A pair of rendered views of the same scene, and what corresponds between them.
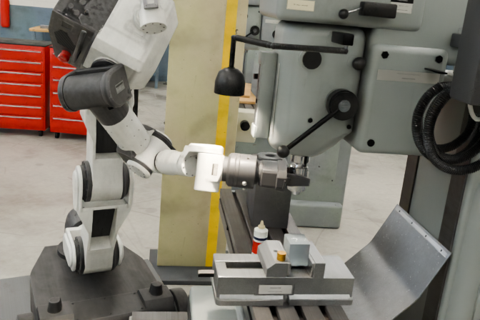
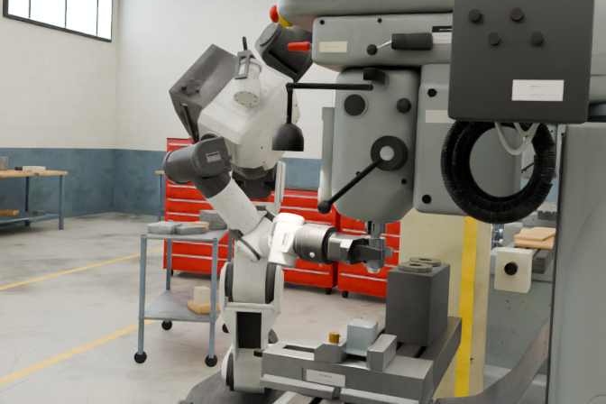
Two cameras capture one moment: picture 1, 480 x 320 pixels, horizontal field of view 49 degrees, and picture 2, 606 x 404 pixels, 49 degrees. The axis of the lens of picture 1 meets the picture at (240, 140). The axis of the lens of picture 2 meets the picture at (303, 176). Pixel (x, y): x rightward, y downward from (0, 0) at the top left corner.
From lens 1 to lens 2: 0.76 m
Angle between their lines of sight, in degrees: 32
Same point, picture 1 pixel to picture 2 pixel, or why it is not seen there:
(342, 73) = (390, 118)
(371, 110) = (422, 159)
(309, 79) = (354, 127)
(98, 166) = (241, 261)
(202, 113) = (444, 246)
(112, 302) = not seen: outside the picture
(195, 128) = not seen: hidden behind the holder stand
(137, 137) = (241, 215)
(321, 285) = (381, 381)
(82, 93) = (179, 162)
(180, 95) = (416, 223)
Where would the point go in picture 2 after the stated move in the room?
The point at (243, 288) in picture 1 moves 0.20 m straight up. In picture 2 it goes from (289, 370) to (293, 276)
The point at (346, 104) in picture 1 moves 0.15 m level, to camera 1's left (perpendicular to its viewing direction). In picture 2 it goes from (388, 151) to (320, 148)
